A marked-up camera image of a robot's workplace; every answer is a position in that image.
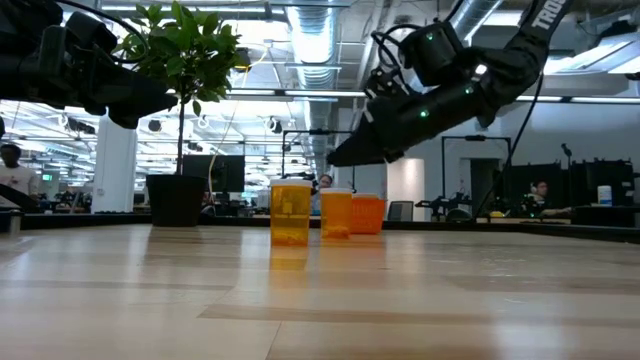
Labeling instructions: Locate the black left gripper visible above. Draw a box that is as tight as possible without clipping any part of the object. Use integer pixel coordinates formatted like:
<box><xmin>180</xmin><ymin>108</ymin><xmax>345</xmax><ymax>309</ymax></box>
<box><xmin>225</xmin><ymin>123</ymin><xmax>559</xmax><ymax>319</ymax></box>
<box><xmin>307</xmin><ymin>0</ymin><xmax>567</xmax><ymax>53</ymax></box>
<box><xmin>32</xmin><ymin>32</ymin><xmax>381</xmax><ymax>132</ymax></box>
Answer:
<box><xmin>64</xmin><ymin>47</ymin><xmax>179</xmax><ymax>131</ymax></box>

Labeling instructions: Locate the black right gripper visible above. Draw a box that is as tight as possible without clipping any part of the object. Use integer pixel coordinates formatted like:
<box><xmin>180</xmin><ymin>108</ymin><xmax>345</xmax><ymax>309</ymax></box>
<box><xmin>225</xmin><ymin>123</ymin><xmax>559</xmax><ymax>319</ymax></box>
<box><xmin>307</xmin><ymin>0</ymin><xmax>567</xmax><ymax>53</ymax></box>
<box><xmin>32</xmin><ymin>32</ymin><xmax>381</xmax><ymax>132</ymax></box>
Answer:
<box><xmin>326</xmin><ymin>74</ymin><xmax>489</xmax><ymax>169</ymax></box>

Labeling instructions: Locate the orange mesh basket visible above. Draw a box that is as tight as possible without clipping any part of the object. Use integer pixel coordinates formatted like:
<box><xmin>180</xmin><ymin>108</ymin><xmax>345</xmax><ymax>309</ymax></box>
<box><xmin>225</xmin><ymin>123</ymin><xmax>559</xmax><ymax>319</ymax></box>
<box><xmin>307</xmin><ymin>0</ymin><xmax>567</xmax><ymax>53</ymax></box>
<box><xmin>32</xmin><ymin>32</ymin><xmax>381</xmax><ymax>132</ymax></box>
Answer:
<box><xmin>351</xmin><ymin>193</ymin><xmax>388</xmax><ymax>236</ymax></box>

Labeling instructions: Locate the amber pill bottle white cap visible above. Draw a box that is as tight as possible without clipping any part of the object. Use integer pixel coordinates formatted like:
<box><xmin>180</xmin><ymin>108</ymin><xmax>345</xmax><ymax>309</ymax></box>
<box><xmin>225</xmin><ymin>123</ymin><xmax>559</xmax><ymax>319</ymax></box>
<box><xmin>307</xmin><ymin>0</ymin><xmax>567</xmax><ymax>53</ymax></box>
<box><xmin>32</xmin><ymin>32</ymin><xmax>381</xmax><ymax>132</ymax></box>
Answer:
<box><xmin>319</xmin><ymin>187</ymin><xmax>355</xmax><ymax>241</ymax></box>
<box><xmin>269</xmin><ymin>178</ymin><xmax>314</xmax><ymax>248</ymax></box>

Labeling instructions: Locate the person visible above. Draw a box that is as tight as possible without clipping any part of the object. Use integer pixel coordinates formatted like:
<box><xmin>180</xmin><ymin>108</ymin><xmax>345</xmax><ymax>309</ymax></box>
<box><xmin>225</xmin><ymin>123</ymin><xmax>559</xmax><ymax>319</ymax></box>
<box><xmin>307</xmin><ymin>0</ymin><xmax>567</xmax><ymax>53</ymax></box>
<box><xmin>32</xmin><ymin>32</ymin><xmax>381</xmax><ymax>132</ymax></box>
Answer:
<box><xmin>527</xmin><ymin>179</ymin><xmax>574</xmax><ymax>217</ymax></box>
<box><xmin>0</xmin><ymin>143</ymin><xmax>40</xmax><ymax>202</ymax></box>
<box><xmin>310</xmin><ymin>173</ymin><xmax>335</xmax><ymax>215</ymax></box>

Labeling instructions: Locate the green leafy plant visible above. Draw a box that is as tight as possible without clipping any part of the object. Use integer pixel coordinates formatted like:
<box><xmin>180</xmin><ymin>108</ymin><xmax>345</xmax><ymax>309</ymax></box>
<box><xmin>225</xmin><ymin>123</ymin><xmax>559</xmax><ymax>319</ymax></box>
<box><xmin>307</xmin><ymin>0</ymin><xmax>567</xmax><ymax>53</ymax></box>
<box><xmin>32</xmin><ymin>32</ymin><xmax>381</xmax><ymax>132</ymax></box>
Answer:
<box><xmin>115</xmin><ymin>0</ymin><xmax>247</xmax><ymax>176</ymax></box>

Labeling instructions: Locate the grey office chair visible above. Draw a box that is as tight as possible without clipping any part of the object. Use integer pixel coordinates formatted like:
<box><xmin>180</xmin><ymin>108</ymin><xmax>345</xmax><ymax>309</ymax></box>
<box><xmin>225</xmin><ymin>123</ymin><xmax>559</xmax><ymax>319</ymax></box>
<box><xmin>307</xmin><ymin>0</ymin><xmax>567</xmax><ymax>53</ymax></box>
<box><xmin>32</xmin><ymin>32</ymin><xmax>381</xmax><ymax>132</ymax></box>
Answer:
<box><xmin>386</xmin><ymin>200</ymin><xmax>416</xmax><ymax>223</ymax></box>

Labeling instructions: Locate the black computer monitor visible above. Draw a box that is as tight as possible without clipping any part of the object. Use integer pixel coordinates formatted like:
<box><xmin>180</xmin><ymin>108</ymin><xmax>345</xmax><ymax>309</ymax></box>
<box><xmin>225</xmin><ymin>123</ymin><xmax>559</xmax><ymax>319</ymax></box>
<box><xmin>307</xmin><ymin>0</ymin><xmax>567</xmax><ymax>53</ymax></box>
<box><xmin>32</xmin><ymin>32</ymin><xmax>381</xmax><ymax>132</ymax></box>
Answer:
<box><xmin>181</xmin><ymin>154</ymin><xmax>247</xmax><ymax>194</ymax></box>

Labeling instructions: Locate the black plant pot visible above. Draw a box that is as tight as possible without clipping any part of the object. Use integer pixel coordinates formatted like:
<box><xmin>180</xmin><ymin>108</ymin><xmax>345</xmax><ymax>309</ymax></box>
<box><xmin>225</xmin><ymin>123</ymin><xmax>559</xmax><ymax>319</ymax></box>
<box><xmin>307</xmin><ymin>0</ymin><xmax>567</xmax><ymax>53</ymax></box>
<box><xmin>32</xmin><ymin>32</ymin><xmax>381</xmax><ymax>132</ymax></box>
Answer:
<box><xmin>145</xmin><ymin>173</ymin><xmax>208</xmax><ymax>228</ymax></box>

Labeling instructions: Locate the metal cup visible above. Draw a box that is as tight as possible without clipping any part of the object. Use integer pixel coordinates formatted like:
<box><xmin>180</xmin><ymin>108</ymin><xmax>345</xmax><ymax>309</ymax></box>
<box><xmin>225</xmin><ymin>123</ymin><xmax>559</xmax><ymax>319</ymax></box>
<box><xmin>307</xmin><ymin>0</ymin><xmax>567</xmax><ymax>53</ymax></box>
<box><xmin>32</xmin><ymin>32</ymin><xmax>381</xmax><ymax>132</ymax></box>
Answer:
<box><xmin>0</xmin><ymin>208</ymin><xmax>25</xmax><ymax>234</ymax></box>

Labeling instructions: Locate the black wide monitor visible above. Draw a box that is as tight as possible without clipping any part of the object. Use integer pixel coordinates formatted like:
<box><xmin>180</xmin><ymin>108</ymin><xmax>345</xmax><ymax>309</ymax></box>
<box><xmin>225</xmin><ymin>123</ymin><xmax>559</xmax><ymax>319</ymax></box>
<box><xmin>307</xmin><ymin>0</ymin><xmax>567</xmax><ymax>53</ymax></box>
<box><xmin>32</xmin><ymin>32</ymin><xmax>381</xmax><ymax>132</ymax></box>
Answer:
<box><xmin>569</xmin><ymin>158</ymin><xmax>636</xmax><ymax>207</ymax></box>

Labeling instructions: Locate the black rig frame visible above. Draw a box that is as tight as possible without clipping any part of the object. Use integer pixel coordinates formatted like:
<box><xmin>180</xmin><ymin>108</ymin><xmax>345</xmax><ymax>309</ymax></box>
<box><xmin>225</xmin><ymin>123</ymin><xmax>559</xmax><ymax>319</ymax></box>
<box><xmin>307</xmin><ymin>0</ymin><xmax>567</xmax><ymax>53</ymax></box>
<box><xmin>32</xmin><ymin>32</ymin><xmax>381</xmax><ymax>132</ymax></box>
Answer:
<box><xmin>440</xmin><ymin>134</ymin><xmax>513</xmax><ymax>201</ymax></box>
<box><xmin>281</xmin><ymin>127</ymin><xmax>357</xmax><ymax>194</ymax></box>

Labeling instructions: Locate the black hanging arm cable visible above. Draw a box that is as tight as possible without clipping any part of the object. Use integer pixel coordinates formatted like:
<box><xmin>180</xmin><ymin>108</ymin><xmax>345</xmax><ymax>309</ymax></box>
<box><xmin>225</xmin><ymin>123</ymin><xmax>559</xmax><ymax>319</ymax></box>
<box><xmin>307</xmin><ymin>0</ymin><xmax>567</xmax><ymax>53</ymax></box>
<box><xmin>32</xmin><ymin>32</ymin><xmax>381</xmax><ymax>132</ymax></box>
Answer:
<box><xmin>472</xmin><ymin>69</ymin><xmax>547</xmax><ymax>221</ymax></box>

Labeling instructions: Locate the black crosswise frame rail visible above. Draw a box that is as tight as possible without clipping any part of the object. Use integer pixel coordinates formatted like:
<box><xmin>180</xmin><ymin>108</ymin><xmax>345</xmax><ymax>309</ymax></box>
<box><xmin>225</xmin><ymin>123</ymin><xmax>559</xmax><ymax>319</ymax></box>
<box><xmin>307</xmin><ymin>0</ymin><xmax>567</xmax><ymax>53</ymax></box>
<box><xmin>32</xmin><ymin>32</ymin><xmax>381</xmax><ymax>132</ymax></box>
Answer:
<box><xmin>19</xmin><ymin>212</ymin><xmax>640</xmax><ymax>246</ymax></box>

